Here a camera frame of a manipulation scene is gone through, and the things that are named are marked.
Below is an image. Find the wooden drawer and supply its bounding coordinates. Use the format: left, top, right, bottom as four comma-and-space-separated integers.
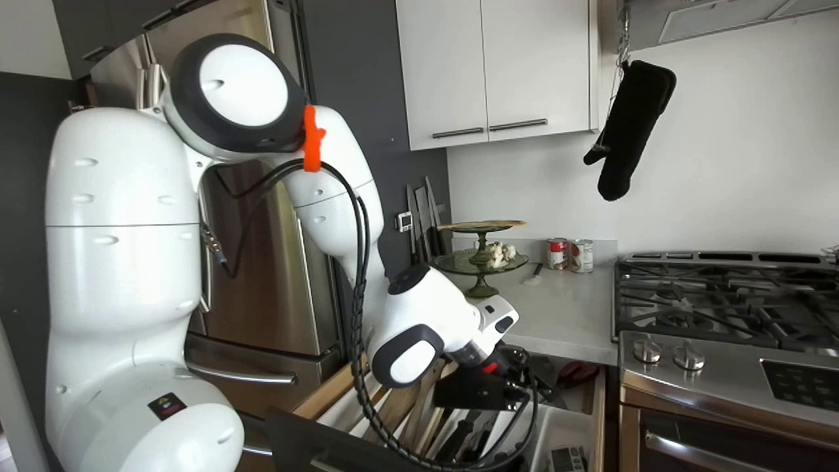
265, 353, 608, 472

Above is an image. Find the red utensil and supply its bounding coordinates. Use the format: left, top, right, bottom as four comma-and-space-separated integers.
556, 360, 601, 389

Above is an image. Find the heap of kitchen utensils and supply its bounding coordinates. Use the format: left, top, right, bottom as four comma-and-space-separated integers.
364, 367, 539, 472

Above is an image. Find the small digital device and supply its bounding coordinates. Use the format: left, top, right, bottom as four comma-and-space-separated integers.
547, 445, 589, 472

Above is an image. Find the green tiered cake stand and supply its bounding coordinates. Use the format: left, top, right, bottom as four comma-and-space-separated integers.
433, 220, 530, 300

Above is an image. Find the heap of garlic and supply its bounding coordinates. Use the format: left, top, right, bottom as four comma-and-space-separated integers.
486, 242, 518, 269

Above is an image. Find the silver can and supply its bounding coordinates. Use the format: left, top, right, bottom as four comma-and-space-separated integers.
569, 239, 595, 274

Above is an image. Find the stove knob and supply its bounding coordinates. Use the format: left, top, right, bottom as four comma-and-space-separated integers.
673, 340, 706, 372
633, 334, 663, 364

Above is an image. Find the stove burner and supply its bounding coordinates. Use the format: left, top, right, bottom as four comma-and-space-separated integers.
652, 303, 718, 334

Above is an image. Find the row of cutting boards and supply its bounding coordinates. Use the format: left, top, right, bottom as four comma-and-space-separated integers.
406, 175, 453, 264

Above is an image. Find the stainless steel stove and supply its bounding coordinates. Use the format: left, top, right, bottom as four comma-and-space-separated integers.
612, 250, 839, 472

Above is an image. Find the oven door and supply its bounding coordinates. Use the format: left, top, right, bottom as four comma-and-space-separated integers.
619, 387, 839, 472

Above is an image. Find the stainless steel fridge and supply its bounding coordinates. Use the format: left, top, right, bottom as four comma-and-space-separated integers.
90, 0, 349, 472

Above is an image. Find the black oven mitt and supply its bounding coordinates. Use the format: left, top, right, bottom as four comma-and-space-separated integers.
583, 60, 678, 202

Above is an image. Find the white upper cabinet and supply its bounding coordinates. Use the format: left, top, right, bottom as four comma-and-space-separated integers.
395, 0, 601, 152

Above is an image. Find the white cabinet door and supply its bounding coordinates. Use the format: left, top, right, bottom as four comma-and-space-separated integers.
480, 0, 593, 142
396, 0, 490, 151

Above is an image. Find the range hood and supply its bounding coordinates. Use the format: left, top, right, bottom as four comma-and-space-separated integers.
616, 0, 839, 53

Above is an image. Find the dark upper cabinet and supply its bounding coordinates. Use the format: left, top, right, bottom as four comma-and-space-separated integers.
51, 0, 220, 81

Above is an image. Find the oven door handle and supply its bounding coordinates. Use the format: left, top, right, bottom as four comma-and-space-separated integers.
644, 429, 839, 472

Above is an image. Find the fridge drawer handle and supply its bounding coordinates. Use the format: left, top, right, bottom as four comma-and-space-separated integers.
185, 359, 300, 387

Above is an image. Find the metal chain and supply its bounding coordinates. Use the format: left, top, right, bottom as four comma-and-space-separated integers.
608, 3, 631, 125

